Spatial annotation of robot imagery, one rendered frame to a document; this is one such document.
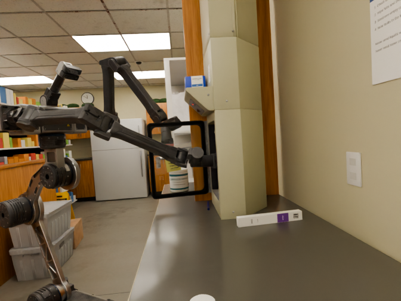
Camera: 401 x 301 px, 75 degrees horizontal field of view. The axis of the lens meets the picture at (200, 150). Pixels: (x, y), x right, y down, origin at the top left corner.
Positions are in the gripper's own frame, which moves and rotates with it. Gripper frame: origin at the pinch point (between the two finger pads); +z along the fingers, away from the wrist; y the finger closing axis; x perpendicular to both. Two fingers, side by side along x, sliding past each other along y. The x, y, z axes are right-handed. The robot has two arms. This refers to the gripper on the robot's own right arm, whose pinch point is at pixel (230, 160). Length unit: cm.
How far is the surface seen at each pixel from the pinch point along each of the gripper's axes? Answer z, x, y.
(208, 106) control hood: -13.1, -23.9, -16.2
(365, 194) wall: 33, 9, -48
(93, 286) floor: -100, 121, 121
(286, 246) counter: 6, 24, -48
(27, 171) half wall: -195, 22, 204
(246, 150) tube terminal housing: 3.9, -5.1, -14.0
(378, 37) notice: 30, -38, -57
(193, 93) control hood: -19.5, -29.4, -16.1
